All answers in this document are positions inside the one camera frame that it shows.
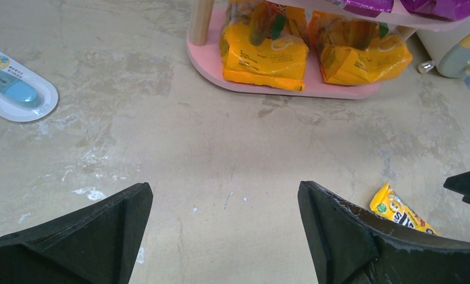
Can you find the yellow m&m bag right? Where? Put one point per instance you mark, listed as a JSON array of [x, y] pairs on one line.
[[386, 203]]

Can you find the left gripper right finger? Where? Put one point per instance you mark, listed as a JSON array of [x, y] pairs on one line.
[[349, 244]]

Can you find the blue white blister pack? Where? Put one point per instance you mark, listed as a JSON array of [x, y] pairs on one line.
[[24, 95]]

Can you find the pink three-tier shelf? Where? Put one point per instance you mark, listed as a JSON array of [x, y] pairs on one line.
[[204, 53]]

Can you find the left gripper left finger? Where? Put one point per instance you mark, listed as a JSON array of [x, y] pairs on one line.
[[95, 244]]

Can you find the purple grape candy bag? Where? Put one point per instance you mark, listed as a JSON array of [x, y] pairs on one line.
[[452, 10], [367, 8]]

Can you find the round cream drawer cabinet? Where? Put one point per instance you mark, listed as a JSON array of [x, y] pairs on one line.
[[449, 51]]

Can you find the large orange gummy candy bag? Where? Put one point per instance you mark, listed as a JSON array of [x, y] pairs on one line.
[[264, 43]]

